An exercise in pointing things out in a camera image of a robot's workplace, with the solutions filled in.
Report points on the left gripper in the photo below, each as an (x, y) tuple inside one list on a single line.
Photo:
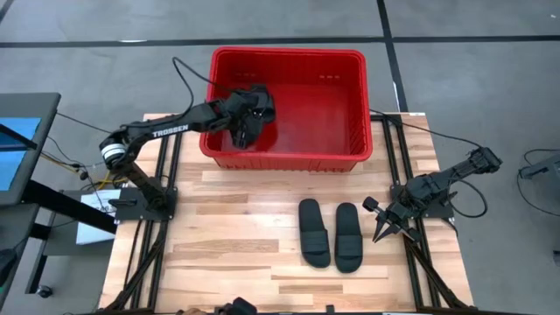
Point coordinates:
[(240, 114)]

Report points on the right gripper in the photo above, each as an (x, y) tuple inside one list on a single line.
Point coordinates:
[(404, 210)]

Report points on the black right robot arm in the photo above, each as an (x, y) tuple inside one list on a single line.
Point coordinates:
[(437, 181)]

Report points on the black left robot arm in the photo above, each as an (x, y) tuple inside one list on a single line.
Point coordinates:
[(166, 129)]

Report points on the red plastic bin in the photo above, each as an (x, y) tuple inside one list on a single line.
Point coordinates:
[(315, 109)]

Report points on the grey device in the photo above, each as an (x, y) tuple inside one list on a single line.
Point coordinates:
[(542, 168)]

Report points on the white paper box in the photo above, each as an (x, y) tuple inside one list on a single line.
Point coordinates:
[(94, 232)]

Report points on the black desk stand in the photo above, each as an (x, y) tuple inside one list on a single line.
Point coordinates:
[(70, 207)]

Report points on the person's hand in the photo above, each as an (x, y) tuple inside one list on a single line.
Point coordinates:
[(192, 312)]

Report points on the grey monitor blue screen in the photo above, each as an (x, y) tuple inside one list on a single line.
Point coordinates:
[(17, 149)]

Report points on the black caster wheel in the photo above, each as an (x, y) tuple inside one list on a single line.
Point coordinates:
[(44, 291)]

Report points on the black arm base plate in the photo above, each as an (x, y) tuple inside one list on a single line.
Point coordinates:
[(131, 210), (442, 210)]

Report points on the black aluminium frame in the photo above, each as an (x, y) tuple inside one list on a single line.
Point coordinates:
[(431, 280), (154, 262)]

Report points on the small black table camera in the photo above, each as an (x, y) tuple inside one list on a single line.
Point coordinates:
[(330, 309)]

